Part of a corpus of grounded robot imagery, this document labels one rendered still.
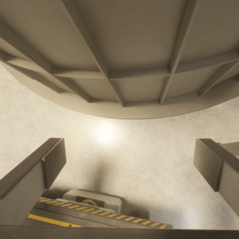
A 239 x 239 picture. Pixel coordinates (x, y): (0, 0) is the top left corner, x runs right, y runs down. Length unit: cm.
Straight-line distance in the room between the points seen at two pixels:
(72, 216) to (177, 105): 66
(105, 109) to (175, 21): 63
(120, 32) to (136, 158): 65
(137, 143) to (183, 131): 24
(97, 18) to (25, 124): 89
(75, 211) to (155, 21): 59
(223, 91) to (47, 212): 92
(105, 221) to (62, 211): 15
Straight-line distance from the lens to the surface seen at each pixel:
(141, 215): 81
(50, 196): 96
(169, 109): 89
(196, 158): 17
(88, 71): 56
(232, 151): 76
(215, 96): 96
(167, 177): 90
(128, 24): 36
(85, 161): 95
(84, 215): 64
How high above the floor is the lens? 88
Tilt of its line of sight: 77 degrees down
